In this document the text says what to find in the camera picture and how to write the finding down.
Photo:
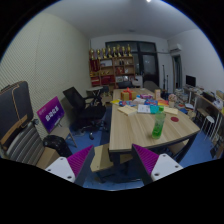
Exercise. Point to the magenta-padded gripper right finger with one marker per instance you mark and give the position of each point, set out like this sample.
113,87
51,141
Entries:
148,158

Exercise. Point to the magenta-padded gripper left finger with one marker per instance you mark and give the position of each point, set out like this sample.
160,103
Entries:
77,161

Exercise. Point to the green drink bottle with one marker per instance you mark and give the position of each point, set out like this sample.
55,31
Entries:
158,128

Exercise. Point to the light wooden bench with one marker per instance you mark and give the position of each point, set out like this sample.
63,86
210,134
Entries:
101,158

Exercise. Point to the black bag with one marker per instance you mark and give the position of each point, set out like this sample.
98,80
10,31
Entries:
56,145

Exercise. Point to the brown cardboard box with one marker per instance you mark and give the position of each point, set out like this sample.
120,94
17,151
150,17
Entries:
47,158

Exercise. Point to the flat round red coaster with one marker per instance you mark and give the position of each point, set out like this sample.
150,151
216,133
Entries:
174,119

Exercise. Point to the white booklet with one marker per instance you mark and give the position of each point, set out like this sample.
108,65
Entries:
143,108

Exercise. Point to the black office chair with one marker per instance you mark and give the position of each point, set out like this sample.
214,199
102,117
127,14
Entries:
83,110

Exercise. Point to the small cream notebook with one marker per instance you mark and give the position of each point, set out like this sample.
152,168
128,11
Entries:
127,110

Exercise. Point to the long cream book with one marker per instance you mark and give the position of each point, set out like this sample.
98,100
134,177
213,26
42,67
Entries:
170,110

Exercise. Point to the purple sign board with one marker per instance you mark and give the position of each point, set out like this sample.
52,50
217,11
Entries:
50,113

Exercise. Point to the blue printed book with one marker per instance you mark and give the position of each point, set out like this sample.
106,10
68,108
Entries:
150,102

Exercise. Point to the orange printed book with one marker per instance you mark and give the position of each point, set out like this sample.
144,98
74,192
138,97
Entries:
163,102

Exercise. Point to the pink flat box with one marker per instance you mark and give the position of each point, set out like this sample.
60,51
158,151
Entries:
146,96

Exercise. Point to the pink flowers in white pot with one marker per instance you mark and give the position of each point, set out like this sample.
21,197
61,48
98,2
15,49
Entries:
172,98

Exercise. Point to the tan upright cardboard box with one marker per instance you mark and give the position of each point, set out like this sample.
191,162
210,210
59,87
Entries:
157,94

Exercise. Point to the yellow gift box red ribbon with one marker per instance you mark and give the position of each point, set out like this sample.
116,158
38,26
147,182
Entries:
128,95

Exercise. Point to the stack of books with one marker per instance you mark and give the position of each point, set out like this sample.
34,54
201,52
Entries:
181,96

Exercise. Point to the white round stool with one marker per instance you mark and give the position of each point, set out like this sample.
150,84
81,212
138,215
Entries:
208,120

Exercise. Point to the small wooden stool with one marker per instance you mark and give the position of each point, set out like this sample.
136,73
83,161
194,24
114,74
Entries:
202,111

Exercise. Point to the small round side table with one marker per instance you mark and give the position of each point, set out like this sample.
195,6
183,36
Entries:
94,89

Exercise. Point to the grey striped chair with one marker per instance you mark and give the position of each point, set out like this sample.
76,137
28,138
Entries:
15,113

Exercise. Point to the cluttered wooden side desk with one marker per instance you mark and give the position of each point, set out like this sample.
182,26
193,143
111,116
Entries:
208,100

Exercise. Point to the black computer monitor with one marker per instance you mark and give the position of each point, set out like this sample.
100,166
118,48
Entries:
190,80

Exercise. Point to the dark glass door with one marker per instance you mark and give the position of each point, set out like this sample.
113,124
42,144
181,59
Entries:
148,65

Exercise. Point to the wooden shelf unit with trophies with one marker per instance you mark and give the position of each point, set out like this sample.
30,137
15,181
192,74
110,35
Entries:
111,68

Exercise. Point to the white wall air conditioner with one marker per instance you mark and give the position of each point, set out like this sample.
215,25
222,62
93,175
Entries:
175,47

